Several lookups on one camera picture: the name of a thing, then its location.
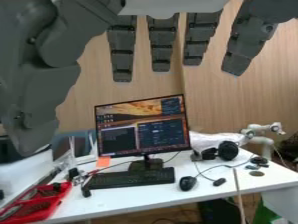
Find orange paper note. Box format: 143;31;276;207
95;155;112;168

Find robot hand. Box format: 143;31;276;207
0;0;298;158

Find small white jointed device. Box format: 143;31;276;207
239;121;288;161

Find red tray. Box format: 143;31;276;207
0;196;62;224
26;180;74;205

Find small black plug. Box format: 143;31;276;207
80;186;94;198

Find black keyboard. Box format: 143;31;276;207
86;166;178;191

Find white desk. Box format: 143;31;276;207
0;146;298;224

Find black mouse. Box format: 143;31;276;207
179;175;199;192

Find computer screen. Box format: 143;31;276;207
94;94;194;173

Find black headphones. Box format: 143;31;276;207
202;140;241;162

